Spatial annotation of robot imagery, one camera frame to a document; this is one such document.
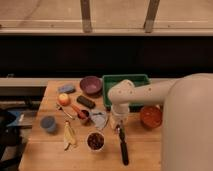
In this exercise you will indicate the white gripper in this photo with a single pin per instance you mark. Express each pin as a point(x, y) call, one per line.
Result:
point(119, 115)

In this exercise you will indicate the black rectangular block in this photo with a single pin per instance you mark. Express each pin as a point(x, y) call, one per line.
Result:
point(85, 102)

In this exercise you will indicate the white cup with beans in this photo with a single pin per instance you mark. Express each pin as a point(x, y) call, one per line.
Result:
point(95, 141)

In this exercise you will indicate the blue sponge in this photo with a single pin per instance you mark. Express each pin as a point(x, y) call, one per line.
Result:
point(68, 88)

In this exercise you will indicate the green plastic tray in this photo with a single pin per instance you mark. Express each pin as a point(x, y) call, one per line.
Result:
point(111, 80)

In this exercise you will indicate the orange red bowl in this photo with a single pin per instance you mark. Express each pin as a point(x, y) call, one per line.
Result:
point(151, 117)

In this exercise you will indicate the red handled measuring scoop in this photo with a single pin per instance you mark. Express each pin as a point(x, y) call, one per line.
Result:
point(83, 116)

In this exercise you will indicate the red yellow apple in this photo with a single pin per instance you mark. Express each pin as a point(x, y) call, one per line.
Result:
point(64, 99)

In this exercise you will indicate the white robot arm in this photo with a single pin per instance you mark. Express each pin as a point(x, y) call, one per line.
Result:
point(187, 124)

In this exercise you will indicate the metal fork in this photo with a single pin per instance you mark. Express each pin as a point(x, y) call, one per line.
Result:
point(66, 113)

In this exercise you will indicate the blue cup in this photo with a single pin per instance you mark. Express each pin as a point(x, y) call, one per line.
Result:
point(48, 124)

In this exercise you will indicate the blue black object at left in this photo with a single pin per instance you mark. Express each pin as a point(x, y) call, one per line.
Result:
point(10, 136)

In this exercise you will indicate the purple bowl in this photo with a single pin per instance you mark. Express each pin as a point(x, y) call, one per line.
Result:
point(91, 85)

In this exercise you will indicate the grey cloth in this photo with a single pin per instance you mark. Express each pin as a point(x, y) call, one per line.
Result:
point(99, 118)

